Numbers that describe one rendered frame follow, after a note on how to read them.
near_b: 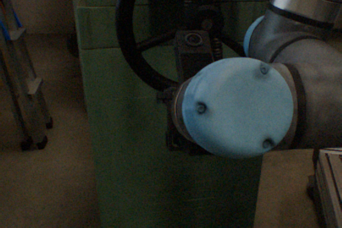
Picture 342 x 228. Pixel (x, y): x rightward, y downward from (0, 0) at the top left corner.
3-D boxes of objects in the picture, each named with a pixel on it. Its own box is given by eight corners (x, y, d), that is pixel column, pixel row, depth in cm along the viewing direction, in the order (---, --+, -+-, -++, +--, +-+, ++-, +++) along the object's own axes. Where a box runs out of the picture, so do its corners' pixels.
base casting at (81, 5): (78, 50, 80) (73, 7, 76) (89, -5, 130) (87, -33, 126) (280, 40, 86) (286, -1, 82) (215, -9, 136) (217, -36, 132)
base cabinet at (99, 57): (104, 279, 112) (77, 51, 79) (104, 163, 163) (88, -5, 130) (250, 260, 118) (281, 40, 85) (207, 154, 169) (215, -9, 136)
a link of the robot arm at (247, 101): (310, 161, 27) (192, 166, 26) (259, 147, 38) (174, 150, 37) (306, 51, 27) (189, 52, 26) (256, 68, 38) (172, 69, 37)
